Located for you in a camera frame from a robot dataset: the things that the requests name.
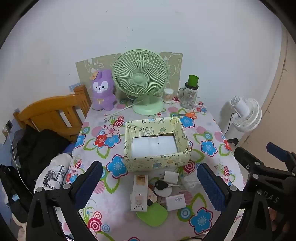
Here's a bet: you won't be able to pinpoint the floral tablecloth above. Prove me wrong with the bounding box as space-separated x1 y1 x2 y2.
66 100 247 241

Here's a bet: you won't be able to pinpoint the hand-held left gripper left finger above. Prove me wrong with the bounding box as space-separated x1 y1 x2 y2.
25 161 103 241

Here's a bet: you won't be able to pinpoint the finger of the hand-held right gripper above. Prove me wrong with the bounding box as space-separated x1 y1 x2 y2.
234 146 266 186
266 142 296 173

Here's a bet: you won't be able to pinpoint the thin white charging cable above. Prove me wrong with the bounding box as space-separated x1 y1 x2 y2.
3 130 34 196

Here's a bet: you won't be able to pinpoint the blue cloth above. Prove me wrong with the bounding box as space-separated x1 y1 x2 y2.
62 143 76 154

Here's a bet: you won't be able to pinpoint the beige door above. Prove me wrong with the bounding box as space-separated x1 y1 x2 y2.
240 23 296 160

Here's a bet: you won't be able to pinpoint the beige cartoon wall sheet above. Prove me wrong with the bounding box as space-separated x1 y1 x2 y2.
76 52 183 102

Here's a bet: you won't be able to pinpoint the small white charger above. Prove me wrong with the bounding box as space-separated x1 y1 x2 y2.
163 171 179 185

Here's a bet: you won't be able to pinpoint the white floor fan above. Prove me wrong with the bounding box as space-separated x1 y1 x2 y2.
228 96 262 133

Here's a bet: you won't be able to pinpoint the black backpack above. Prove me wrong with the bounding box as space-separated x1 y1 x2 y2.
0 163 30 223

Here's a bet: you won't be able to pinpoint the black car key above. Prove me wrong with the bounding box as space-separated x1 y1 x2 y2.
154 181 180 190

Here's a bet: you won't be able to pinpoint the black jacket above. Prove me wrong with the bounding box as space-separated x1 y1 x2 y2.
17 125 70 176

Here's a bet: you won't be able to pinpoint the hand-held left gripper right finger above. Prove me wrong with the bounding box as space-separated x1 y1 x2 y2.
196 163 273 241

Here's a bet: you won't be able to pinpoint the person's right hand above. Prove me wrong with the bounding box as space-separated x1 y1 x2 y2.
269 207 287 232

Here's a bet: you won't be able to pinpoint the green cylinder cap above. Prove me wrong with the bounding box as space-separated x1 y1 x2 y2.
187 75 199 87

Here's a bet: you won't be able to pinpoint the glass jar mug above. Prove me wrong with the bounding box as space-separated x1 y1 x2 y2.
178 83 199 109

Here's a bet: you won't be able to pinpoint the green rounded pad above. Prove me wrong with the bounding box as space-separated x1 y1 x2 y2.
136 203 168 227

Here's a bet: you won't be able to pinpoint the clear bag with cable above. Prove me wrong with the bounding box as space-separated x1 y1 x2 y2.
183 173 200 190

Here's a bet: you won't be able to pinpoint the white rectangular socket adapter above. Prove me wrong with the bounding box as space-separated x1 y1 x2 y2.
130 175 149 212

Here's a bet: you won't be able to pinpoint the large white charger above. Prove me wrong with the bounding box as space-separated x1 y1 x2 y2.
165 194 186 212

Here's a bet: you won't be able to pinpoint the black fan cable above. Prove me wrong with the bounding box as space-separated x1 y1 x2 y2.
224 113 235 135

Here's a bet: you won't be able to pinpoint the green desk fan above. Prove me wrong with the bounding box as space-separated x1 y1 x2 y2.
112 49 168 116

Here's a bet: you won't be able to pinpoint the white printed cloth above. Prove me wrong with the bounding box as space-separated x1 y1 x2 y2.
34 153 73 194

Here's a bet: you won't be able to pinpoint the white fan power cord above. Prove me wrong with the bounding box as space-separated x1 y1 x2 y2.
104 104 136 122

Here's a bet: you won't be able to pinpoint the cotton swab container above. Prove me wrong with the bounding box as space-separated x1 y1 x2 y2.
163 88 174 103

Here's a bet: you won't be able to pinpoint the yellow cartoon storage box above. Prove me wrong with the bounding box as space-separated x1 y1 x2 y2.
124 116 192 172

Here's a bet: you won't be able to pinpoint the white round case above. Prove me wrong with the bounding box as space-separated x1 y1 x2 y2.
154 187 173 198

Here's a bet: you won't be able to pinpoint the purple plush bunny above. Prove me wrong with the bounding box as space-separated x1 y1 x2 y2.
90 69 117 111

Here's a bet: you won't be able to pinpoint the orange handled scissors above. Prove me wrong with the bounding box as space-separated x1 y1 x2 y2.
172 112 197 119

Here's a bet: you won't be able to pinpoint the orange wooden chair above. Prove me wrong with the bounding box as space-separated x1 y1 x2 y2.
13 85 92 142

